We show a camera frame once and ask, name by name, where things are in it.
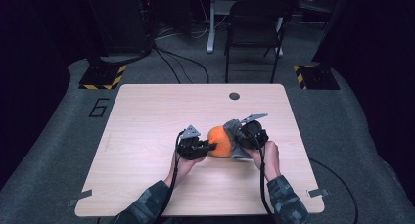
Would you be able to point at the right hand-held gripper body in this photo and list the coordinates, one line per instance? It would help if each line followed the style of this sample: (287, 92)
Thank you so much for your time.
(256, 134)

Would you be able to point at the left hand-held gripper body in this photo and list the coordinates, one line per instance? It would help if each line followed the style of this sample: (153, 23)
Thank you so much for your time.
(191, 147)

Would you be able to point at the orange plush toy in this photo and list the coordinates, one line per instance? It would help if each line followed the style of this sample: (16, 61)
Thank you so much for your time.
(219, 142)

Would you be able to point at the grey fluffy cloth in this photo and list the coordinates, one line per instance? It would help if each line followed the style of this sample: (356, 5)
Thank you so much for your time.
(235, 136)

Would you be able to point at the person's left hand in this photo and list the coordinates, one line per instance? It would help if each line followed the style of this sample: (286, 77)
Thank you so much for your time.
(182, 170)

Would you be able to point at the person's right hand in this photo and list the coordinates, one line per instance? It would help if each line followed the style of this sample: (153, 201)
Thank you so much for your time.
(270, 160)

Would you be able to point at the round black table grommet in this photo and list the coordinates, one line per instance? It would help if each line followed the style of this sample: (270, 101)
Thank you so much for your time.
(234, 96)

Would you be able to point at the black yellow-striped stand base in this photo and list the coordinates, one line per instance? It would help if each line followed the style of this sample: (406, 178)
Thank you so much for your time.
(318, 77)
(101, 77)

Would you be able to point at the black folding chair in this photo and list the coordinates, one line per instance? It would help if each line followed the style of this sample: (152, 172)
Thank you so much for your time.
(254, 25)

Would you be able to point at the white desk leg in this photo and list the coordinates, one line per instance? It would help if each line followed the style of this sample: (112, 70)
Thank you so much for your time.
(212, 28)

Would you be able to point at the black cabinet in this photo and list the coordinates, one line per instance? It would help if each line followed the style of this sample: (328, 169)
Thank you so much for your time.
(120, 22)

